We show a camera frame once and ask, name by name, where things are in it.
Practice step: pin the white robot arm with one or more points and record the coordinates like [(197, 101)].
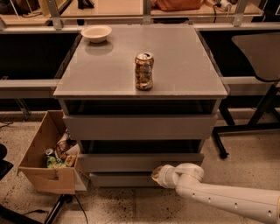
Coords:
[(186, 179)]

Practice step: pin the white bowl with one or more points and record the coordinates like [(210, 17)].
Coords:
[(96, 33)]

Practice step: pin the yellow snack packet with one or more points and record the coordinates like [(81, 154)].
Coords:
[(70, 160)]

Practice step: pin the green snack bag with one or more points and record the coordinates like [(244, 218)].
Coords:
[(54, 163)]

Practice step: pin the crumpled soda can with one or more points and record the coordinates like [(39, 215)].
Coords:
[(144, 62)]

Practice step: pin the grey drawer cabinet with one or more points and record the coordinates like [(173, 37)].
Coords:
[(100, 81)]

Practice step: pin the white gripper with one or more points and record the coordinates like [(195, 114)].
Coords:
[(164, 175)]

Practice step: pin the grey bottom drawer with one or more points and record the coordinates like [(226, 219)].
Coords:
[(122, 179)]

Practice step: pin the grey drawer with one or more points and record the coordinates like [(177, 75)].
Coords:
[(122, 179), (139, 127), (143, 162)]

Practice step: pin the grey chair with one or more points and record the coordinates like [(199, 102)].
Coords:
[(263, 53)]

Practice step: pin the grey top drawer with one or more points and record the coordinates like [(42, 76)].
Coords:
[(139, 127)]

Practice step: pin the brown leather bag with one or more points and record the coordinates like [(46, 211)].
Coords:
[(176, 5)]

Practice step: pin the can in cardboard box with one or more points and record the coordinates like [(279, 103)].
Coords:
[(49, 152)]

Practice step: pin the cardboard box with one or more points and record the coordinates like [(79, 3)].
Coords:
[(33, 165)]

